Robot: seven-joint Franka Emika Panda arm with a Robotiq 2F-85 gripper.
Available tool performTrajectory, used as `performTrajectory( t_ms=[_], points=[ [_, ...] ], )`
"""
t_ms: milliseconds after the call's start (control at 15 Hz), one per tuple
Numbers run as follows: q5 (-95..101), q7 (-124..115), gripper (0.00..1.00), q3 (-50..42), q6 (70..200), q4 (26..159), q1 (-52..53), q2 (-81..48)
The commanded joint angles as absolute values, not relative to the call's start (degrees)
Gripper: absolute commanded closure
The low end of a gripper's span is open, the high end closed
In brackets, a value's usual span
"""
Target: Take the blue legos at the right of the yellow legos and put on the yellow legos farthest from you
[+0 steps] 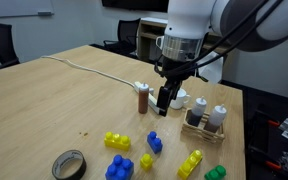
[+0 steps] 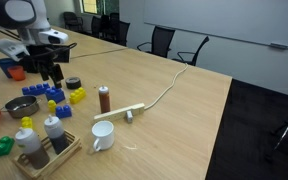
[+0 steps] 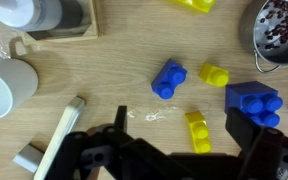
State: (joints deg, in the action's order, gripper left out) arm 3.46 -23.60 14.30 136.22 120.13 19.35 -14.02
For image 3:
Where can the red beans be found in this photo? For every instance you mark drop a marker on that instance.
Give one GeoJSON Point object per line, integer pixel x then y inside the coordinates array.
{"type": "Point", "coordinates": [280, 23]}

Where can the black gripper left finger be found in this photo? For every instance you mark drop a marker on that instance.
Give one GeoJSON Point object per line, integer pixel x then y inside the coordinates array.
{"type": "Point", "coordinates": [94, 156]}

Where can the white power strip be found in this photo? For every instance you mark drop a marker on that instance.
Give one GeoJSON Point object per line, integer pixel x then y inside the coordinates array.
{"type": "Point", "coordinates": [62, 133]}

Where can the grey plug on strip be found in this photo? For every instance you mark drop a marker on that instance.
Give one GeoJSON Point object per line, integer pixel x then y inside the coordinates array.
{"type": "Point", "coordinates": [27, 156]}

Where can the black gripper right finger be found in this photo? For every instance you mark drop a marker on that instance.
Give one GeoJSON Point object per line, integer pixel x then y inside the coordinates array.
{"type": "Point", "coordinates": [270, 156]}

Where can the small wooden crate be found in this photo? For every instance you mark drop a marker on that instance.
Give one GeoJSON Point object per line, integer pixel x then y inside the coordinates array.
{"type": "Point", "coordinates": [95, 20]}

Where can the metal bowl with beans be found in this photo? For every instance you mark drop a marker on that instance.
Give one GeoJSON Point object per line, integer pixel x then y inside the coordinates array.
{"type": "Point", "coordinates": [250, 26]}

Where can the yellow three-stud lego brick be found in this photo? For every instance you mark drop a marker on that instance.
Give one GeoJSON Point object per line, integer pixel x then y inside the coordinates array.
{"type": "Point", "coordinates": [199, 133]}

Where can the white ceramic mug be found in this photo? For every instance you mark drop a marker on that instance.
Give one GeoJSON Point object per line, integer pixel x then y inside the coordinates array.
{"type": "Point", "coordinates": [7, 88]}

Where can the blue four-stud lego brick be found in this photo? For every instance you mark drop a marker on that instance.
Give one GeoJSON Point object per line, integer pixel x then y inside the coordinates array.
{"type": "Point", "coordinates": [250, 96]}

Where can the long yellow lego brick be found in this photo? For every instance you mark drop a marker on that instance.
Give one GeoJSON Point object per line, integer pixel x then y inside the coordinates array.
{"type": "Point", "coordinates": [194, 5]}

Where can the blue two-stud lego brick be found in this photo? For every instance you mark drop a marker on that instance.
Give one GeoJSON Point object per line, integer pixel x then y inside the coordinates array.
{"type": "Point", "coordinates": [167, 78]}

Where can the yellow one-stud lego brick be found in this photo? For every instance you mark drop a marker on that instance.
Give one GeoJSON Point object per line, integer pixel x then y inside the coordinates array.
{"type": "Point", "coordinates": [214, 75]}

